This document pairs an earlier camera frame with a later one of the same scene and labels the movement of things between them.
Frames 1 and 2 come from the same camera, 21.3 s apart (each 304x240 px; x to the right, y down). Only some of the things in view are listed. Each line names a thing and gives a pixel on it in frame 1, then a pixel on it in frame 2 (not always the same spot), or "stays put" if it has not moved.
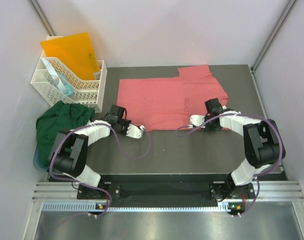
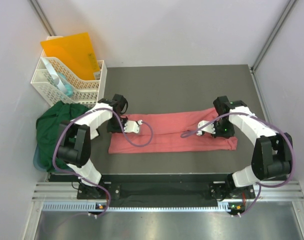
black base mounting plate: (167, 190) stays put
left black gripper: (127, 123) stays put
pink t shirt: (169, 103) -> (169, 132)
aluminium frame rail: (269, 190) stays put
